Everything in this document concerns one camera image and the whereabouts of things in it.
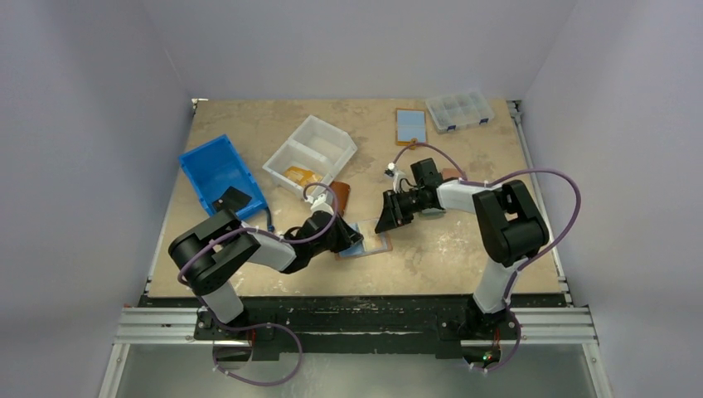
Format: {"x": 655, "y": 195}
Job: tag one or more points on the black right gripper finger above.
{"x": 386, "y": 218}
{"x": 396, "y": 213}

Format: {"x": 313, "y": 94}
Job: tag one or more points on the white double compartment bin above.
{"x": 315, "y": 145}

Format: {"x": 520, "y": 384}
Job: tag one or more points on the gold card from holder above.
{"x": 308, "y": 178}

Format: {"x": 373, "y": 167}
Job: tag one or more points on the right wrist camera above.
{"x": 395, "y": 175}

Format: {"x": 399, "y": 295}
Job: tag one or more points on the gold credit card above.
{"x": 288, "y": 173}

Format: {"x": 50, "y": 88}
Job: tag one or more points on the aluminium frame rail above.
{"x": 156, "y": 354}

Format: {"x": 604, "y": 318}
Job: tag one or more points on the gold card in holder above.
{"x": 375, "y": 243}

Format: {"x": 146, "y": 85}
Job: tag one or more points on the clear plastic organizer box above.
{"x": 459, "y": 111}

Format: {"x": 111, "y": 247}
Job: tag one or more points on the green card holder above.
{"x": 432, "y": 213}

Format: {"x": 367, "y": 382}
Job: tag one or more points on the orange open card holder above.
{"x": 410, "y": 126}

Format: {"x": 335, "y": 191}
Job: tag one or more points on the brown leather card holder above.
{"x": 342, "y": 191}

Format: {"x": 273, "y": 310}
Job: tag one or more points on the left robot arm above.
{"x": 210, "y": 253}

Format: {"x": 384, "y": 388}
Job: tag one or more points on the black card holder in bin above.
{"x": 236, "y": 201}

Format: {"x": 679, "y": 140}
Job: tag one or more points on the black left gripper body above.
{"x": 349, "y": 235}

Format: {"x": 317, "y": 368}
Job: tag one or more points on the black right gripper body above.
{"x": 395, "y": 206}

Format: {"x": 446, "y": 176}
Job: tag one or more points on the blue plastic bin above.
{"x": 213, "y": 167}

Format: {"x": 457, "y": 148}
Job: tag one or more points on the black mounting base plate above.
{"x": 410, "y": 324}

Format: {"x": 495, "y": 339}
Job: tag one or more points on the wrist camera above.
{"x": 321, "y": 203}
{"x": 395, "y": 175}

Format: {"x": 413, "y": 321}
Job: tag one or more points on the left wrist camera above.
{"x": 321, "y": 203}

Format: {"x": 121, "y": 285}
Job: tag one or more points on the blue handled wire cutters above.
{"x": 269, "y": 220}

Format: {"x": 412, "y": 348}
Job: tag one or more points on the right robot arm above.
{"x": 511, "y": 227}

